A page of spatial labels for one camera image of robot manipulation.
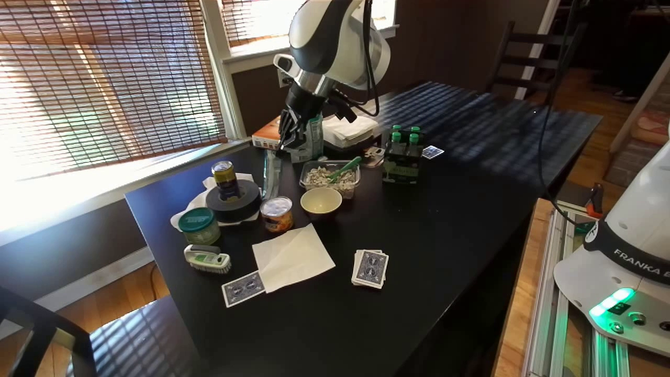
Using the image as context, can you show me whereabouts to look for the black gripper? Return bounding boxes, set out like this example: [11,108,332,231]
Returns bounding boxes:
[277,86,327,162]

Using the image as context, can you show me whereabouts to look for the cream ceramic bowl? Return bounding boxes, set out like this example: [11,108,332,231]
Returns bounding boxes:
[299,186,345,219]

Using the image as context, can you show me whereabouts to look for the orange can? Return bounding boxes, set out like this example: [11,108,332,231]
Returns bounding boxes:
[258,196,296,235]

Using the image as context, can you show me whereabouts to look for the clear plastic bean container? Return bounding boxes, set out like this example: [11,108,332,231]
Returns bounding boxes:
[298,158,362,201]

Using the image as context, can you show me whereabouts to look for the green plastic spoon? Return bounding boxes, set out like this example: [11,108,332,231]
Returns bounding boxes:
[327,155,365,186]

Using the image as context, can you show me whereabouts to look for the black tray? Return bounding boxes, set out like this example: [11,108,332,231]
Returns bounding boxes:
[323,134,388,162]

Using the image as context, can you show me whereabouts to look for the small gold-lidded jar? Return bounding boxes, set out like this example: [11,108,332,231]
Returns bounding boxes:
[210,159,240,200]

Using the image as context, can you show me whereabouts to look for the black tape roll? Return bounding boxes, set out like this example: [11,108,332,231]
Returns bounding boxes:
[205,179,263,225]

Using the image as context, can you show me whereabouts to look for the small white pieces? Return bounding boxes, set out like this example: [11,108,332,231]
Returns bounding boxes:
[365,145,388,170]

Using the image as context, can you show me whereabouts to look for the white paper napkin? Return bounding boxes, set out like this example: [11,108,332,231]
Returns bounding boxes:
[249,222,337,295]

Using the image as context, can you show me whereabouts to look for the teal lidded container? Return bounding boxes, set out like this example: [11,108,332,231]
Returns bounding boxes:
[177,206,223,248]

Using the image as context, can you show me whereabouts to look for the small bamboo window blind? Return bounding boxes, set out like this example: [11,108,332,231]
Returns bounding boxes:
[219,0,399,48]

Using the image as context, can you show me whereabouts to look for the small white green device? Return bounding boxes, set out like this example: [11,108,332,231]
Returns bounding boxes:
[183,244,232,277]

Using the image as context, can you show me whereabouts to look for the blue playing card deck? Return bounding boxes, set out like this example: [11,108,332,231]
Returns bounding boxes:
[351,248,391,291]

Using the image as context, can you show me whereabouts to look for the large bamboo window blind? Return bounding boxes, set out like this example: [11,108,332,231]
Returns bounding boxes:
[0,0,231,185]

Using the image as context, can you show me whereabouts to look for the dark ladder-back chair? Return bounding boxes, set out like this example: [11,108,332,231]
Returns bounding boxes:
[489,19,590,109]

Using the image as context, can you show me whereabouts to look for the black wooden chair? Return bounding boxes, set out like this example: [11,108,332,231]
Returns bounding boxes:
[0,285,101,377]

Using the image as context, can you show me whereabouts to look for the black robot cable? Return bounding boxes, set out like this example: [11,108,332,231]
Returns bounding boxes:
[359,0,386,117]

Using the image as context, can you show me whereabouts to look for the aluminium rail frame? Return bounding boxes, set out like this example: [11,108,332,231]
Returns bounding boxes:
[522,201,635,377]

